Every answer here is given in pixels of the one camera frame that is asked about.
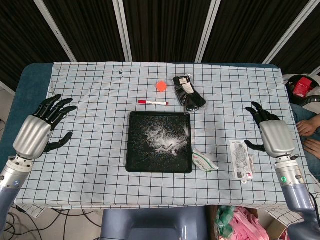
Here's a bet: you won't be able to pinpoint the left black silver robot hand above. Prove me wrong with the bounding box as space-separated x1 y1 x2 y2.
12 94 78 160

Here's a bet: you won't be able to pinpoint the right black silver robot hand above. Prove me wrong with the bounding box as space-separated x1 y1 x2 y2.
244 101 296 158

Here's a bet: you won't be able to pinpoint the green white packet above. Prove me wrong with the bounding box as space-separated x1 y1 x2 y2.
191 147 220 173

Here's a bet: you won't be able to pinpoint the bystander hand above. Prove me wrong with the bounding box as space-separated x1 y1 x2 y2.
296 119 320 137
303 138 320 156

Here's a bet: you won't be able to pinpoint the black socks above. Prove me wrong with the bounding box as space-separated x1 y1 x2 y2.
172 72 207 115

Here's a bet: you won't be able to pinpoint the black square plastic tray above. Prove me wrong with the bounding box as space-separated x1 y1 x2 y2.
125 110 193 174

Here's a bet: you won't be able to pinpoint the bystander blue jeans leg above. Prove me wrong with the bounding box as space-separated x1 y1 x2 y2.
291 103 320 181

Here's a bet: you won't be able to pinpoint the clear printed blister package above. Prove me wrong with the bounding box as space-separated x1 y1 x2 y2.
229 139 256 183

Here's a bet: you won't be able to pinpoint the red and black object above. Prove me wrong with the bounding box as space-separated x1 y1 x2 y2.
285 74 320 105

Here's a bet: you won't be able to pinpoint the red cardboard box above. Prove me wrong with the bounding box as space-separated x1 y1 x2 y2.
292 76 313 98

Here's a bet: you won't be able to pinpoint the white black checked tablecloth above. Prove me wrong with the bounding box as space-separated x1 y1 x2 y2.
13 61 320 222

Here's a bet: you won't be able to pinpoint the brown cardboard box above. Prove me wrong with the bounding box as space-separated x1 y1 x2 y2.
249 208 289 240

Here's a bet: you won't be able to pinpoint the pink cloth pile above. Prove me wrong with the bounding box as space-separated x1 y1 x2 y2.
224 206 291 240

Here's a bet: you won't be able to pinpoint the white salt pile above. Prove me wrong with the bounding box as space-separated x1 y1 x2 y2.
146 124 189 155

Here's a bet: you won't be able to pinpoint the red white marker pen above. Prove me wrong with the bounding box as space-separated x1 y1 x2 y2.
138 99 169 106

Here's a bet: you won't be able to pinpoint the orange cube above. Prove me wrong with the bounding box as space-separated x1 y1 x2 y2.
155 80 168 93

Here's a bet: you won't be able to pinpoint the blue grey robot torso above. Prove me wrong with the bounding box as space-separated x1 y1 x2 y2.
100 206 208 240

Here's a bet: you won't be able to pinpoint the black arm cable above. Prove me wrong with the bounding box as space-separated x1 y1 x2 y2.
308 191 318 210

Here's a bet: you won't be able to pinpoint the black floor cable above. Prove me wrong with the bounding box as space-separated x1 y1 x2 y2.
0 207 45 240
49 208 101 240

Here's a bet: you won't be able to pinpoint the white partition post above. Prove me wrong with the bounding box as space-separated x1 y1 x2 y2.
111 0 133 62
34 0 77 63
194 0 222 63
262 0 320 65

